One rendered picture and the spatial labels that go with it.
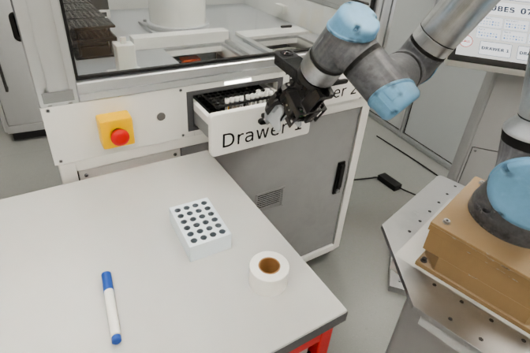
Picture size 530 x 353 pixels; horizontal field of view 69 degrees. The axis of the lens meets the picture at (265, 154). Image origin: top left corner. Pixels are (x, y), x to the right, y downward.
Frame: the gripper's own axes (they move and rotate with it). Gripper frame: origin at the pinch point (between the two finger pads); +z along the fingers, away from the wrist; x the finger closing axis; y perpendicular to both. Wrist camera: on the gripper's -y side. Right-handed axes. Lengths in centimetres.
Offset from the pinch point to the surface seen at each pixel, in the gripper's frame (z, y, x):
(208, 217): 2.2, 17.5, -22.9
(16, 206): 20, -1, -56
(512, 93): 2, 10, 94
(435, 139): 99, -4, 172
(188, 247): -0.8, 22.4, -29.4
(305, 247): 75, 28, 35
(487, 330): -19, 54, 8
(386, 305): 69, 62, 55
